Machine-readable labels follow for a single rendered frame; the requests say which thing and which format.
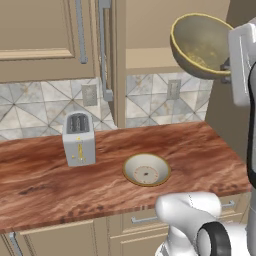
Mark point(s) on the beige lower cabinet door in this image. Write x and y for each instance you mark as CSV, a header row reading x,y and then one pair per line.
x,y
140,245
63,240

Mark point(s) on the beige upper cabinet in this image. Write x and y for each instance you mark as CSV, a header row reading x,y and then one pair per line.
x,y
150,30

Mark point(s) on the grey bowl with yellow rim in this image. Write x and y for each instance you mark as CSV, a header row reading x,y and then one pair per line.
x,y
200,43

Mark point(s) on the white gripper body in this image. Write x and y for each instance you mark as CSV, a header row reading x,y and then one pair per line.
x,y
240,60

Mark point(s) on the grey wall outlet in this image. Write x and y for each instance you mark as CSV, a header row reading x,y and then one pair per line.
x,y
173,89
89,95

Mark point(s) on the beige upper cabinet door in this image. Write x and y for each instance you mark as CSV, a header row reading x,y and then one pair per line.
x,y
36,36
119,66

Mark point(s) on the beige cabinet door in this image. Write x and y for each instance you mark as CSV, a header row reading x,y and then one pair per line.
x,y
119,66
63,240
36,36
140,245

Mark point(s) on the white toaster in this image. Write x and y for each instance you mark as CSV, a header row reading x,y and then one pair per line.
x,y
80,146

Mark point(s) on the white bowl with yellow rim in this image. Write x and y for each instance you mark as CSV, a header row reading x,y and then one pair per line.
x,y
146,170

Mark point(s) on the beige drawer front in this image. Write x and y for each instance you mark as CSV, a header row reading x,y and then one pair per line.
x,y
140,213

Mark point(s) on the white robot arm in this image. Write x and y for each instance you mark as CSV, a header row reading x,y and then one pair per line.
x,y
190,220

